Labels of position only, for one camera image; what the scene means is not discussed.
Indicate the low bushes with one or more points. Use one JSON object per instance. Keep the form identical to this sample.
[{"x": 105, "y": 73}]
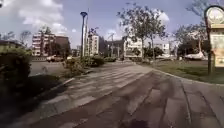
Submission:
[{"x": 90, "y": 61}]

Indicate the pale narrow building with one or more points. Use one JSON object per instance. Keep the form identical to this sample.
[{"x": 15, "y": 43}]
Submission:
[{"x": 93, "y": 45}]

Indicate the grey stone slab pavement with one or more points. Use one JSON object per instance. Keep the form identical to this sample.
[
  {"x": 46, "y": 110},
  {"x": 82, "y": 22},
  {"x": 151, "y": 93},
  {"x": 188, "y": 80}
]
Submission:
[{"x": 133, "y": 96}]

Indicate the blue-topped lamp pole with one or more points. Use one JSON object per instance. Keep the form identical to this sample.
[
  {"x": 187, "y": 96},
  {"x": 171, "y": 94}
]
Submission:
[{"x": 83, "y": 36}]

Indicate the sparse branching tree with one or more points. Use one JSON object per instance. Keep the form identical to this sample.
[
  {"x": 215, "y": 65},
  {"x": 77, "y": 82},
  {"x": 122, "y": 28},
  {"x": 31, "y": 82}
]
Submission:
[{"x": 141, "y": 23}]

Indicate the car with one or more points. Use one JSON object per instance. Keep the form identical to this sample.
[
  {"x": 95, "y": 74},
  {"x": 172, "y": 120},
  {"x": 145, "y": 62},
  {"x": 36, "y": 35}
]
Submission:
[{"x": 54, "y": 58}]

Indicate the grey asphalt road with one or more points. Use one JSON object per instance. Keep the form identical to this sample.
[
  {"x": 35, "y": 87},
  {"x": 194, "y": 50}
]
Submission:
[{"x": 43, "y": 68}]

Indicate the red and white building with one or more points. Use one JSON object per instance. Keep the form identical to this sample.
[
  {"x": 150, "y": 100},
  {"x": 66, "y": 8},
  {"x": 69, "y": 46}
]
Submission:
[{"x": 43, "y": 45}]

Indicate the grass lawn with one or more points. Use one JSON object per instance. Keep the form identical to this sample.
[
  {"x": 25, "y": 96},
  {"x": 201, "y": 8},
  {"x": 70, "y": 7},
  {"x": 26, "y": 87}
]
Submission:
[{"x": 193, "y": 71}]

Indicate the bare-branched tree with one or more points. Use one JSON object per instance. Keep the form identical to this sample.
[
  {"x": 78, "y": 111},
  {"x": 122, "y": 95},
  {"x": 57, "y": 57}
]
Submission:
[{"x": 190, "y": 36}]

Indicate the white vehicle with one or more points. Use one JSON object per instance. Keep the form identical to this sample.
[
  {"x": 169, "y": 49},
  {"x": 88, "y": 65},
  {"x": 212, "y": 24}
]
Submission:
[{"x": 195, "y": 56}]

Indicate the dark green hedge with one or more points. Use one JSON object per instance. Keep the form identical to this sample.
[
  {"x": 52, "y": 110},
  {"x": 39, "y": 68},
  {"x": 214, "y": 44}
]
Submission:
[{"x": 13, "y": 66}]

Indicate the sign board on post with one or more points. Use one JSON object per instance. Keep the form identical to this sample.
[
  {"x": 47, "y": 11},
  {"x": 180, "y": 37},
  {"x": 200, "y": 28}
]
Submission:
[{"x": 216, "y": 36}]

